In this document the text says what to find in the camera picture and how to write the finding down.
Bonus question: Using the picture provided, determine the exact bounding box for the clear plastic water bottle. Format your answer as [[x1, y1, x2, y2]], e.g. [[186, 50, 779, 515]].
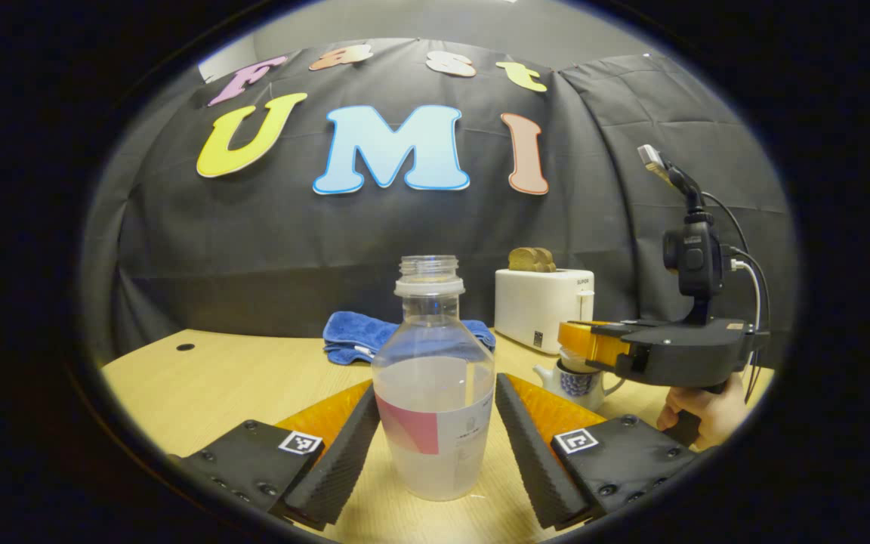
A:
[[372, 255, 496, 502]]

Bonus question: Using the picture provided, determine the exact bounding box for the blue towel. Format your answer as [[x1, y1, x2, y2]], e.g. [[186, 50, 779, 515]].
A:
[[322, 311, 496, 366]]

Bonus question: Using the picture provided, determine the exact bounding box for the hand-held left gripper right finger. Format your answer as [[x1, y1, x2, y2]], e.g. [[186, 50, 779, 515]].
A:
[[495, 372, 700, 530]]

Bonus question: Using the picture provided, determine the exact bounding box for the white toaster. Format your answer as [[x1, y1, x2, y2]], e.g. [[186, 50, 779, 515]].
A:
[[494, 267, 596, 356]]

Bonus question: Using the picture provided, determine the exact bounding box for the black backdrop cloth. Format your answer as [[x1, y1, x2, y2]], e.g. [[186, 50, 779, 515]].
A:
[[80, 38, 798, 371]]

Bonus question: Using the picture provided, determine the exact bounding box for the white cable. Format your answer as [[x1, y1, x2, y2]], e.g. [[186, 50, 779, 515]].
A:
[[733, 259, 762, 333]]

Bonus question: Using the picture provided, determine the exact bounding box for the white blue-patterned teacup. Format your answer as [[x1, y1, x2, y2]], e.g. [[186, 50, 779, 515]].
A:
[[532, 361, 626, 413]]

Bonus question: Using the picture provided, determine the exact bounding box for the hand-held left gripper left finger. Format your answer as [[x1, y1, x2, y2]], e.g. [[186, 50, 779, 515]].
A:
[[178, 380, 381, 530]]

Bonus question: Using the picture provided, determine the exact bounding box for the black cable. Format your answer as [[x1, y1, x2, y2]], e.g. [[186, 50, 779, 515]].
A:
[[699, 191, 773, 403]]

